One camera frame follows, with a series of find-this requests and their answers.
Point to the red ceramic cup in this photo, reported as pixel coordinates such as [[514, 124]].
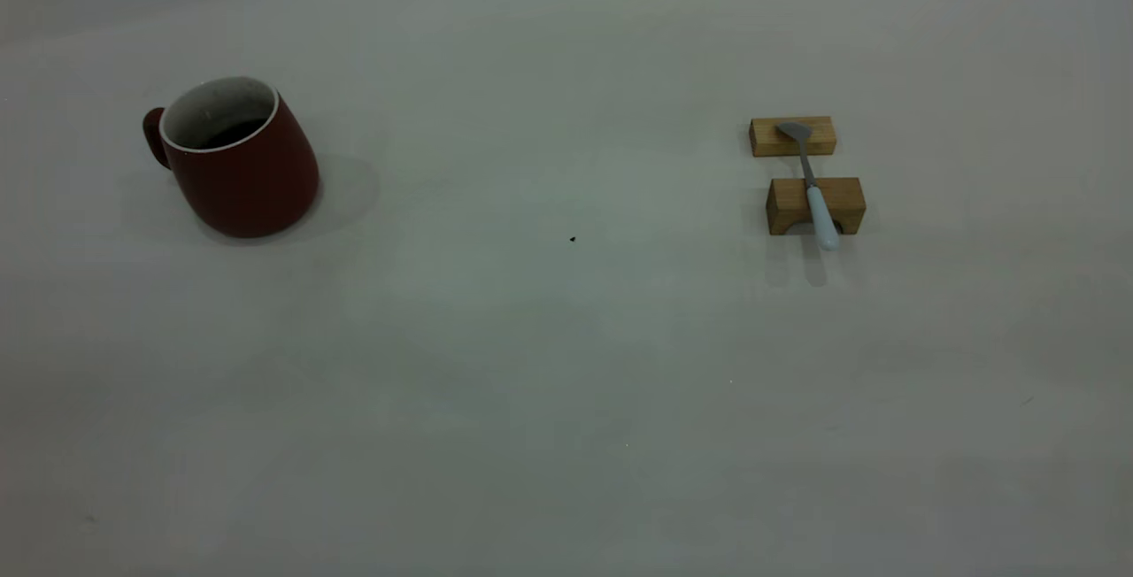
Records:
[[257, 179]]

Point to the dark coffee liquid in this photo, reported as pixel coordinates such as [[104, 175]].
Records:
[[234, 133]]

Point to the arched wooden block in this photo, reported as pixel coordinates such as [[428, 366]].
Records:
[[788, 201]]

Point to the rectangular wooden block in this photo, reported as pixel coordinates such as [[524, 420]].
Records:
[[766, 139]]

